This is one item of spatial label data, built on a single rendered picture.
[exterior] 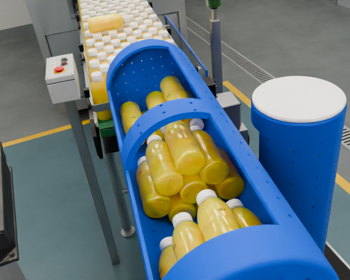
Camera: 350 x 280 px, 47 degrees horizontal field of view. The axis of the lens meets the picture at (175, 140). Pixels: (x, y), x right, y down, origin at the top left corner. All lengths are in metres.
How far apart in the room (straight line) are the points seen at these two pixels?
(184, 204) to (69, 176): 1.95
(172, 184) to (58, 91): 0.73
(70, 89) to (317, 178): 0.88
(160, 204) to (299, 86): 0.66
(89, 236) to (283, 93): 1.45
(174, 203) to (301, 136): 0.46
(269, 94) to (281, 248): 0.79
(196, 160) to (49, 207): 1.86
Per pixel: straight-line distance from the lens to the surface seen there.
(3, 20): 5.63
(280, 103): 1.27
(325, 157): 1.31
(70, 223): 2.49
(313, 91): 1.34
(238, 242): 0.58
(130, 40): 1.75
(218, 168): 0.90
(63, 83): 1.48
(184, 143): 0.87
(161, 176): 0.87
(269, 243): 0.59
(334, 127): 1.26
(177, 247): 0.74
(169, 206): 0.92
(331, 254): 2.02
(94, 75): 1.47
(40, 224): 2.56
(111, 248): 2.12
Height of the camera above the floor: 1.68
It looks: 35 degrees down
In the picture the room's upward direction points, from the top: 7 degrees counter-clockwise
